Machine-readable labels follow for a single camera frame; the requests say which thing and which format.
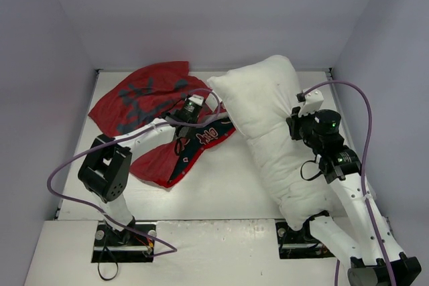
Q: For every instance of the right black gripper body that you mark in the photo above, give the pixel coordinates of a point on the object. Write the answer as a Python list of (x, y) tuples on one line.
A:
[(294, 125)]

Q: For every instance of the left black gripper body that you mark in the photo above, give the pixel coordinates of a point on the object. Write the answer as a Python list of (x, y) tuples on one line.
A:
[(183, 130)]

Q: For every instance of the white pillow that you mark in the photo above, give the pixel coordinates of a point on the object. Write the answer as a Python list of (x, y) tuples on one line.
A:
[(258, 99)]

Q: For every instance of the red navy pillowcase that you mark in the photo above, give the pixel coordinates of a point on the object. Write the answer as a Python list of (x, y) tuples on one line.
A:
[(146, 94)]

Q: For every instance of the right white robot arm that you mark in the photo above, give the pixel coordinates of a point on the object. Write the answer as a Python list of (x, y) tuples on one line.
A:
[(372, 256)]

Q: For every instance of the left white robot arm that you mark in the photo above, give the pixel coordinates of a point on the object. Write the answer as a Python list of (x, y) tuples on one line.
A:
[(104, 172)]

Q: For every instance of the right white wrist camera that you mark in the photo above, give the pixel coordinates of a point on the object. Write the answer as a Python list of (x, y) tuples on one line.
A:
[(311, 102)]

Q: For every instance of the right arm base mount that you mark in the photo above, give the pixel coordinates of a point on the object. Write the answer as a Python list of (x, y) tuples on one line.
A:
[(299, 244)]

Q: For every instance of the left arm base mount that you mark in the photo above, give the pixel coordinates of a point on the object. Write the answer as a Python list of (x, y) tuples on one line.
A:
[(110, 246)]

